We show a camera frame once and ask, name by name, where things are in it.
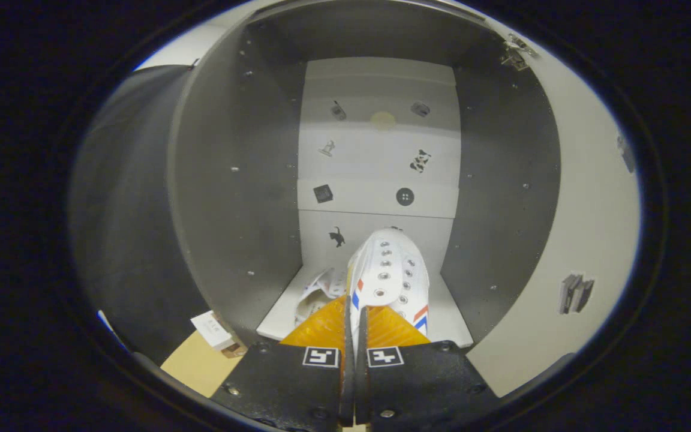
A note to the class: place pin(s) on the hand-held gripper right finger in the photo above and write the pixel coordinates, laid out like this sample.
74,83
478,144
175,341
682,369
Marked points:
423,384

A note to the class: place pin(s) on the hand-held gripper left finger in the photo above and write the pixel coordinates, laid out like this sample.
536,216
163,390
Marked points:
279,384

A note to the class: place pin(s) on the white sneaker shoe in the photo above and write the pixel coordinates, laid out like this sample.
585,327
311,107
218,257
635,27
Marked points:
315,297
390,270

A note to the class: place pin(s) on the grey shoe cabinet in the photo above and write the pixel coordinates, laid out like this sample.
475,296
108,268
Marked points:
231,180

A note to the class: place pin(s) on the small white cardboard box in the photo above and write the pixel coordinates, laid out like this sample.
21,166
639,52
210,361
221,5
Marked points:
213,330

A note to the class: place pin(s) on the black backdrop cloth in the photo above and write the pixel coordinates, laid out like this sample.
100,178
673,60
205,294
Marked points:
123,210

